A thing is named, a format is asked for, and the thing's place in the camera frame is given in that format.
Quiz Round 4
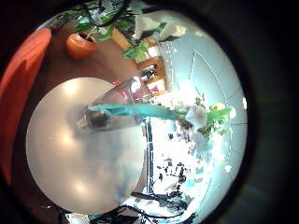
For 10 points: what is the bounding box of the bouquet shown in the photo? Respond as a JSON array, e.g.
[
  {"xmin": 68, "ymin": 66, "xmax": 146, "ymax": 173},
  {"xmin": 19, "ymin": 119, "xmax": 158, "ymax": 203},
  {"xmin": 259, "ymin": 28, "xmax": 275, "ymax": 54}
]
[{"xmin": 87, "ymin": 92, "xmax": 238, "ymax": 151}]

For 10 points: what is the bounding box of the clear glass vase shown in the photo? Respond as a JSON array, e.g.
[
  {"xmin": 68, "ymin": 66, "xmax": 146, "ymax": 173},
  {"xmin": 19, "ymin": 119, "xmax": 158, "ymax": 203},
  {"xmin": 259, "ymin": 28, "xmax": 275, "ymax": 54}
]
[{"xmin": 74, "ymin": 76, "xmax": 151, "ymax": 134}]

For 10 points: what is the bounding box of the green leafy plant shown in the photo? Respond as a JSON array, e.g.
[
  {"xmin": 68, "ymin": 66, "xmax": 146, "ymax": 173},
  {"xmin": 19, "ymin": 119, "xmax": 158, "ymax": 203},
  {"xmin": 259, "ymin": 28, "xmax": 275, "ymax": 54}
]
[{"xmin": 59, "ymin": 3, "xmax": 150, "ymax": 62}]

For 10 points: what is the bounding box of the wooden shelf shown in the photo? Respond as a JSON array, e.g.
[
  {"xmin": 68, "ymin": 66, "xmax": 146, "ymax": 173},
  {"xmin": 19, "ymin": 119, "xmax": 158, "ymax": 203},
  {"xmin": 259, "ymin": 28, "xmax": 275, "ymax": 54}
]
[{"xmin": 111, "ymin": 27, "xmax": 169, "ymax": 98}]

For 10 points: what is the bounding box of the orange plant pot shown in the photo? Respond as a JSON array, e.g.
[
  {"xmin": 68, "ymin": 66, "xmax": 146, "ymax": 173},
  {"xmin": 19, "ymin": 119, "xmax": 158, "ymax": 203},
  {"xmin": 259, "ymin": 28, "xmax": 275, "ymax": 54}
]
[{"xmin": 64, "ymin": 32, "xmax": 98, "ymax": 60}]

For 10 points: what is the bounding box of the orange sofa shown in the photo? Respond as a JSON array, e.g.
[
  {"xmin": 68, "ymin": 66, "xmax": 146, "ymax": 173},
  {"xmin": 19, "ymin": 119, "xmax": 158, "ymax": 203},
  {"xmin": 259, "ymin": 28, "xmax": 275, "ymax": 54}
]
[{"xmin": 0, "ymin": 27, "xmax": 52, "ymax": 188}]

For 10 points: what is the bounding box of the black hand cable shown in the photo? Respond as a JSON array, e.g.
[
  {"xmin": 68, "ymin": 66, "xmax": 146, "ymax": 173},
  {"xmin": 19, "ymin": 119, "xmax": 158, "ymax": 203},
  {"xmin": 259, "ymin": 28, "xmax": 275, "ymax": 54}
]
[{"xmin": 83, "ymin": 0, "xmax": 132, "ymax": 29}]

